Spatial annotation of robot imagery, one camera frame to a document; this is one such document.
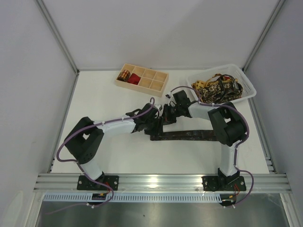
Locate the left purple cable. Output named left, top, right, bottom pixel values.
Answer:
left=45, top=97, right=156, bottom=215

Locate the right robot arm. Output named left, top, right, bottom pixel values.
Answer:
left=162, top=90, right=250, bottom=190

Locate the left aluminium frame post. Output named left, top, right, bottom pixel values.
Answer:
left=34, top=0, right=79, bottom=76

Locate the yellow patterned tie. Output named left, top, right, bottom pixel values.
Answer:
left=191, top=74, right=224, bottom=103

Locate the wooden compartment box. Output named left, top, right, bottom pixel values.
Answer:
left=115, top=63, right=169, bottom=97

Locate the rolled red tie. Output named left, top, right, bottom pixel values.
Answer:
left=127, top=73, right=141, bottom=85

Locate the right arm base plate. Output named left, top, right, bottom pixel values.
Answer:
left=202, top=175, right=247, bottom=192

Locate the white plastic basket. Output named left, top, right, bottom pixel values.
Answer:
left=186, top=64, right=257, bottom=105

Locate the purple cable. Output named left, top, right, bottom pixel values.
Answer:
left=169, top=86, right=255, bottom=210
left=45, top=97, right=156, bottom=215

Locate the brown blue-flowered tie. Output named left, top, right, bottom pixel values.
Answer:
left=150, top=130, right=218, bottom=141

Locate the rolled brown patterned tie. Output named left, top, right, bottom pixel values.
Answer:
left=117, top=70, right=131, bottom=82

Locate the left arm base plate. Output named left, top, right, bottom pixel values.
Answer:
left=77, top=174, right=120, bottom=191

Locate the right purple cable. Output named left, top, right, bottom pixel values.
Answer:
left=169, top=86, right=255, bottom=210

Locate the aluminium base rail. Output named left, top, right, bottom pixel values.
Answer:
left=34, top=174, right=292, bottom=193

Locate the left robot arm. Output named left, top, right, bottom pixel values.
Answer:
left=64, top=103, right=162, bottom=183

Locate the aluminium frame post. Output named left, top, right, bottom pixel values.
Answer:
left=242, top=0, right=287, bottom=73
left=34, top=0, right=79, bottom=76

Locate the right aluminium frame post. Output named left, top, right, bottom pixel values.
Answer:
left=242, top=0, right=287, bottom=73

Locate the white slotted cable duct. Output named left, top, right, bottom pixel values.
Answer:
left=43, top=192, right=222, bottom=203

